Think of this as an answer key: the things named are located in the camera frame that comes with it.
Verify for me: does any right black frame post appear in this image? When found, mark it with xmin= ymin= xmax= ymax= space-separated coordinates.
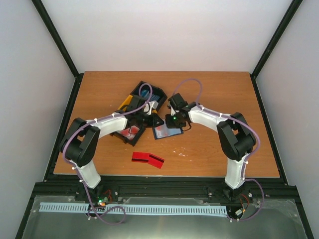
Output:
xmin=251 ymin=0 xmax=304 ymax=79

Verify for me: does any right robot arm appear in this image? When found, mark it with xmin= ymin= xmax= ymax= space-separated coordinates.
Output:
xmin=165 ymin=93 xmax=257 ymax=200

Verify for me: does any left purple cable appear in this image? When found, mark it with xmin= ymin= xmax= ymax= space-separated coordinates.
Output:
xmin=62 ymin=83 xmax=153 ymax=200

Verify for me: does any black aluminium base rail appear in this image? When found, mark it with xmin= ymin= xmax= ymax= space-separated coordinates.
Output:
xmin=32 ymin=175 xmax=299 ymax=199

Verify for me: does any blue card stack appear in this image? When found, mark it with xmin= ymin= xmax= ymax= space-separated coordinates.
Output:
xmin=140 ymin=89 xmax=160 ymax=102

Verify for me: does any right black bin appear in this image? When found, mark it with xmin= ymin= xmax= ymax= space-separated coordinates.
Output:
xmin=131 ymin=81 xmax=167 ymax=111

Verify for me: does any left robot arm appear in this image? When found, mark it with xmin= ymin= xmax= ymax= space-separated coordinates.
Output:
xmin=59 ymin=95 xmax=164 ymax=201

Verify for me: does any red black-stripe credit card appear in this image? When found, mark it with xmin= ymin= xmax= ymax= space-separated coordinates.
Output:
xmin=148 ymin=154 xmax=164 ymax=169

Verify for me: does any blue leather card holder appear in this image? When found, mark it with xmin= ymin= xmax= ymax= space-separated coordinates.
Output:
xmin=153 ymin=124 xmax=183 ymax=140

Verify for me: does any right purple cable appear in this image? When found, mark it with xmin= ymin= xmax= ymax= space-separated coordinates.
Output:
xmin=175 ymin=78 xmax=262 ymax=180

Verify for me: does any yellow middle bin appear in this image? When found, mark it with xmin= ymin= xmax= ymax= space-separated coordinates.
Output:
xmin=118 ymin=95 xmax=157 ymax=113

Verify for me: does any white red card stack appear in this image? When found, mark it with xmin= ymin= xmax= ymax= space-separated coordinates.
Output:
xmin=120 ymin=125 xmax=140 ymax=140

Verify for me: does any purple cable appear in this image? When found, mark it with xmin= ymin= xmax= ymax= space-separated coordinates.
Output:
xmin=175 ymin=78 xmax=262 ymax=180
xmin=62 ymin=83 xmax=153 ymax=200

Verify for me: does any left black bin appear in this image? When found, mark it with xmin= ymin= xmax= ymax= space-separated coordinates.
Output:
xmin=110 ymin=125 xmax=146 ymax=146

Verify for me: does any black bin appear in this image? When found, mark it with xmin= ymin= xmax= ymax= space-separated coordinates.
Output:
xmin=131 ymin=81 xmax=167 ymax=111
xmin=110 ymin=125 xmax=146 ymax=146

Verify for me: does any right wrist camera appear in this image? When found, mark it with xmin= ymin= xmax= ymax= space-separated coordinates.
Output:
xmin=167 ymin=104 xmax=176 ymax=116

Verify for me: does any black frame post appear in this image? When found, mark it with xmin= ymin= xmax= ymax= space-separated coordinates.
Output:
xmin=251 ymin=0 xmax=304 ymax=79
xmin=31 ymin=0 xmax=84 ymax=80

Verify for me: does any light blue cable duct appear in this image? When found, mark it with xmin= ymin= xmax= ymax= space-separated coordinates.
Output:
xmin=38 ymin=202 xmax=227 ymax=217

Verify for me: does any left black frame post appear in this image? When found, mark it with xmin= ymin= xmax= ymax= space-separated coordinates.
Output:
xmin=31 ymin=0 xmax=84 ymax=80

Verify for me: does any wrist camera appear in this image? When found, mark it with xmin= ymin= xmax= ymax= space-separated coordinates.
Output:
xmin=167 ymin=104 xmax=176 ymax=116
xmin=143 ymin=101 xmax=158 ymax=115

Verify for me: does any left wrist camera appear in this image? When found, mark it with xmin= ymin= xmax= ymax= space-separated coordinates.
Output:
xmin=143 ymin=101 xmax=158 ymax=115

